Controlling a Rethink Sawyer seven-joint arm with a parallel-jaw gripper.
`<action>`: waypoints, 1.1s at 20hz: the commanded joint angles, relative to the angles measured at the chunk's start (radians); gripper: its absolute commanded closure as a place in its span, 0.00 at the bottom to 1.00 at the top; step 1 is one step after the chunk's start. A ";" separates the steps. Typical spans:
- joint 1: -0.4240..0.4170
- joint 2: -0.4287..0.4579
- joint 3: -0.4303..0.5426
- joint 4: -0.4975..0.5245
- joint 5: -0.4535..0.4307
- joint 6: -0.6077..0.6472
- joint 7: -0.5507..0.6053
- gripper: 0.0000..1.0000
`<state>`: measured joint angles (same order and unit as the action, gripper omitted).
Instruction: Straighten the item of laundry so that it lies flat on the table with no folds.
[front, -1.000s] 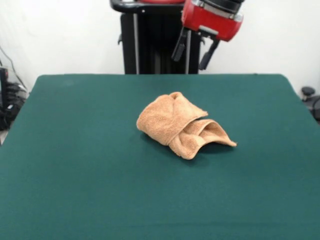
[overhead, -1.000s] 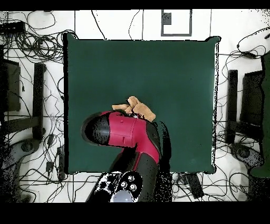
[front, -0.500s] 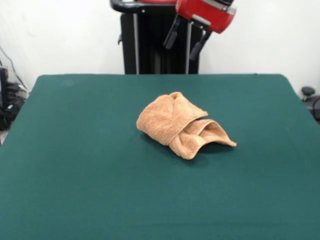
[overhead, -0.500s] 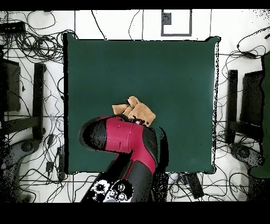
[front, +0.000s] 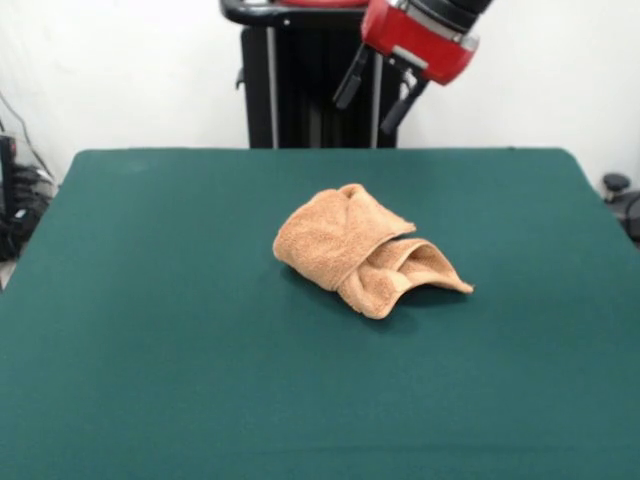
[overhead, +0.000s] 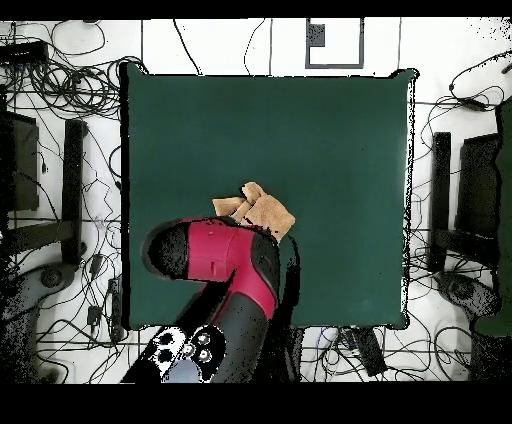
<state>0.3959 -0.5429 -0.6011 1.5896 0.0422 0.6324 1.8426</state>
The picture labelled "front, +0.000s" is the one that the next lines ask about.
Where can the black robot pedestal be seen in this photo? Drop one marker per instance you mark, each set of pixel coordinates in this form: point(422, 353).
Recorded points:
point(310, 100)

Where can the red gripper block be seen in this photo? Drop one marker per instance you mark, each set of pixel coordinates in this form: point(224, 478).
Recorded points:
point(410, 40)

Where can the tan terry towel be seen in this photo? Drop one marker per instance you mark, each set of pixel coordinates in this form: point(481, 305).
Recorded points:
point(320, 235)

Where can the dark green table cloth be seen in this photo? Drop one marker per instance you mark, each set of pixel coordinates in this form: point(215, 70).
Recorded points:
point(150, 350)

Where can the black box with red light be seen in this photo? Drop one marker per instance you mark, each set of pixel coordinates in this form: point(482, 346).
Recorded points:
point(8, 175)

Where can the gray stand base black knob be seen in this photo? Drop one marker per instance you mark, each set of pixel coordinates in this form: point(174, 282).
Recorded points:
point(616, 182)

